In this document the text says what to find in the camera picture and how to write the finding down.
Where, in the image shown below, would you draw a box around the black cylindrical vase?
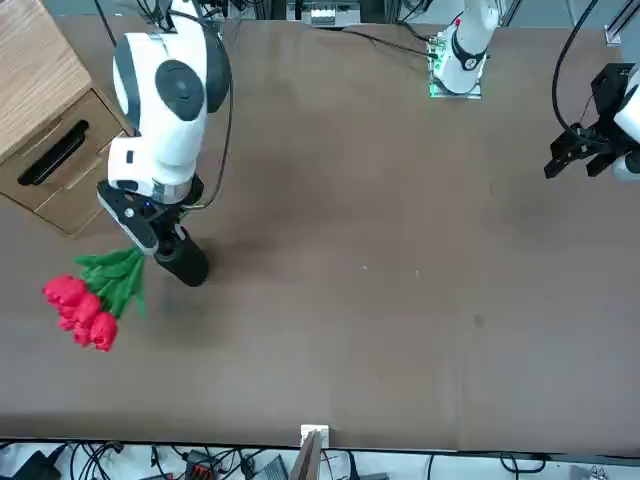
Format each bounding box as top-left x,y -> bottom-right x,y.
153,239 -> 210,288

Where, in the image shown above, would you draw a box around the wooden drawer box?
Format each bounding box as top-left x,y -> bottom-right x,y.
0,0 -> 136,237

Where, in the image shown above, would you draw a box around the aluminium profile rail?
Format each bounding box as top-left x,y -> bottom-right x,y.
603,0 -> 640,46

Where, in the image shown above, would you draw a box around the thick black table cable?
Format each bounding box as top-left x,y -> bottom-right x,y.
319,23 -> 432,57

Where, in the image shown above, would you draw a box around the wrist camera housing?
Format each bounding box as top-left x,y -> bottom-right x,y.
96,179 -> 162,257

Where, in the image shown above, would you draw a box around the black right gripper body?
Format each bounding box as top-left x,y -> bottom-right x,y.
144,174 -> 206,246

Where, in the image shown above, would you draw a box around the aluminium profile post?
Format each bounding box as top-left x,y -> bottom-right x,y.
289,423 -> 332,480

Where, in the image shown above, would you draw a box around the black hub orange ports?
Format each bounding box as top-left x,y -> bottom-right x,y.
183,448 -> 222,479

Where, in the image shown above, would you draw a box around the red tulip bouquet green leaves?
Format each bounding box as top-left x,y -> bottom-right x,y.
42,208 -> 190,354

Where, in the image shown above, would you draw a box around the black drawer handle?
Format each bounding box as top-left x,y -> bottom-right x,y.
17,120 -> 90,187

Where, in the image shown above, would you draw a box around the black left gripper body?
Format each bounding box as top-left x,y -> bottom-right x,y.
569,63 -> 635,151

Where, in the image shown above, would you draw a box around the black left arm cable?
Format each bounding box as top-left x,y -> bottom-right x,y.
551,0 -> 601,136

